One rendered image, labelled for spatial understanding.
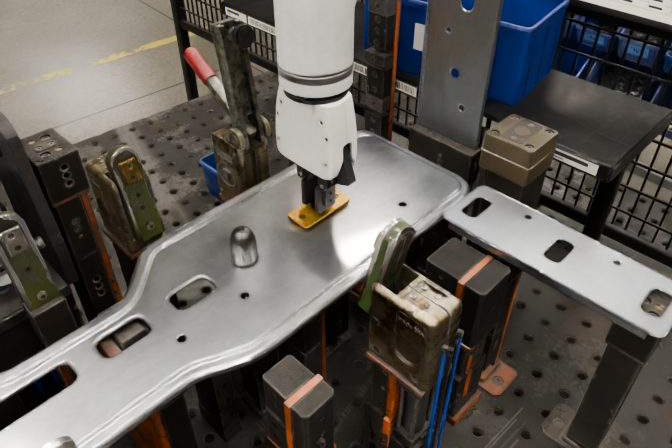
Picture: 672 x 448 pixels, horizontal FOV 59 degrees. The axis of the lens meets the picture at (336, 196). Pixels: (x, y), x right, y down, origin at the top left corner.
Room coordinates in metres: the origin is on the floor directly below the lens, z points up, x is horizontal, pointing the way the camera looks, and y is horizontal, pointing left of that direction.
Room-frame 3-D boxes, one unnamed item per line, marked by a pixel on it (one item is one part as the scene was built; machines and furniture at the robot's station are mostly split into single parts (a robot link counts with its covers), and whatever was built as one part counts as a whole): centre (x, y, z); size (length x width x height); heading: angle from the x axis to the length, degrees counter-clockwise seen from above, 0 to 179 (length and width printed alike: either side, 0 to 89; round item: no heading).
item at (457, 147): (0.78, -0.17, 0.85); 0.12 x 0.03 x 0.30; 45
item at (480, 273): (0.53, -0.16, 0.84); 0.11 x 0.10 x 0.28; 45
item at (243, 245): (0.51, 0.11, 1.02); 0.03 x 0.03 x 0.07
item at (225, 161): (0.72, 0.14, 0.88); 0.07 x 0.06 x 0.35; 45
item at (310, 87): (0.61, 0.02, 1.20); 0.09 x 0.08 x 0.03; 45
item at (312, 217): (0.61, 0.02, 1.01); 0.08 x 0.04 x 0.01; 135
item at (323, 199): (0.59, 0.01, 1.05); 0.03 x 0.03 x 0.07; 45
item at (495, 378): (0.57, -0.23, 0.84); 0.11 x 0.06 x 0.29; 45
